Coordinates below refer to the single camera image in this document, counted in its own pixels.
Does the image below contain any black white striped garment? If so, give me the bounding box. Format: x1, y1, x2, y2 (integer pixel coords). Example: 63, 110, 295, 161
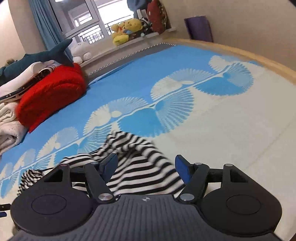
16, 129, 193, 202

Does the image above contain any white folded clothes pile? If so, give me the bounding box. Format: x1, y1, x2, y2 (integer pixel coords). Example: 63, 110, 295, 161
1, 60, 60, 103

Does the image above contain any blue cream patterned bedspread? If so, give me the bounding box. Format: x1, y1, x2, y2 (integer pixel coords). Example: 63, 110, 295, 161
1, 45, 295, 240

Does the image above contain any cream folded blanket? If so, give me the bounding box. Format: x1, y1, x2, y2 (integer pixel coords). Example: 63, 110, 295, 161
0, 102, 28, 156

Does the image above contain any red fluffy folded blanket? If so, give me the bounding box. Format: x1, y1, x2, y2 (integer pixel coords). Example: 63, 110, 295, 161
16, 63, 86, 133

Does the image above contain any white plush toy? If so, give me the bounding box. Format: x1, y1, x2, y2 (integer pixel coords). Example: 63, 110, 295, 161
70, 42, 92, 65

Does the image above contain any dark teal shark plush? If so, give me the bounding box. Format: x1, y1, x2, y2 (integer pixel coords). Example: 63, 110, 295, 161
1, 39, 73, 85

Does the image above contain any yellow plush toy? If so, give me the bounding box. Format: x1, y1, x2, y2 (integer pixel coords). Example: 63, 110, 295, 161
111, 19, 143, 46

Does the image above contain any purple box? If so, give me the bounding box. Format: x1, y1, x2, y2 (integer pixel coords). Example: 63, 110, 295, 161
184, 16, 214, 43

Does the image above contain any red patterned cushion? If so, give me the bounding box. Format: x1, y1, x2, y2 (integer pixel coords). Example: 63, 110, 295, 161
147, 0, 171, 34

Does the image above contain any blue curtain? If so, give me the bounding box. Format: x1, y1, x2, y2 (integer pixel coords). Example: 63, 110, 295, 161
29, 0, 67, 50

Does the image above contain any wooden bed frame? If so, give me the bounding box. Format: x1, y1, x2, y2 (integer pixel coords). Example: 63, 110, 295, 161
164, 38, 295, 85

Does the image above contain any window with white frame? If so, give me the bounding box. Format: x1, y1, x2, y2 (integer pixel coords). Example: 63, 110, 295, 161
49, 0, 134, 44

